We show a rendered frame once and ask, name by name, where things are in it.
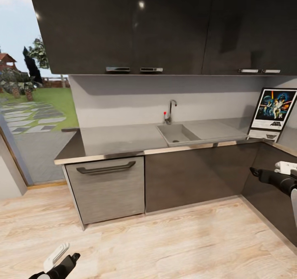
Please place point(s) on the dishwasher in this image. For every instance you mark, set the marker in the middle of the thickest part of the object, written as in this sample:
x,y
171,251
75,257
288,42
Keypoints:
x,y
109,188

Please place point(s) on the poster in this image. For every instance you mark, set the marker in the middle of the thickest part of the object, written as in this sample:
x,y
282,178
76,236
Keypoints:
x,y
274,108

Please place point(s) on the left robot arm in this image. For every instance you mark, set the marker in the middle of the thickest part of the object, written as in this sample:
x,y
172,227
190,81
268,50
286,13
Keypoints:
x,y
52,270

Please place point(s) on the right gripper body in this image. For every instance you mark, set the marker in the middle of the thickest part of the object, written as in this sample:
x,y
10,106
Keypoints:
x,y
273,178

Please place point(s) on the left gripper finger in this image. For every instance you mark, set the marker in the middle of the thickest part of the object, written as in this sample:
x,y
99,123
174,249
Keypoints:
x,y
75,257

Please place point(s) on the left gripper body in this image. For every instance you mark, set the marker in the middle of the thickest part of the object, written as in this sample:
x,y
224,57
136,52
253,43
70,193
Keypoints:
x,y
65,267

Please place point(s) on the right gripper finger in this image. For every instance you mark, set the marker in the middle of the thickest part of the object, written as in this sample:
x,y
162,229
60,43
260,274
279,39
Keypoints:
x,y
254,171

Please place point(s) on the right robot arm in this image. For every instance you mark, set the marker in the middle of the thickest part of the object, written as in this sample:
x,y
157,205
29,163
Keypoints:
x,y
282,179

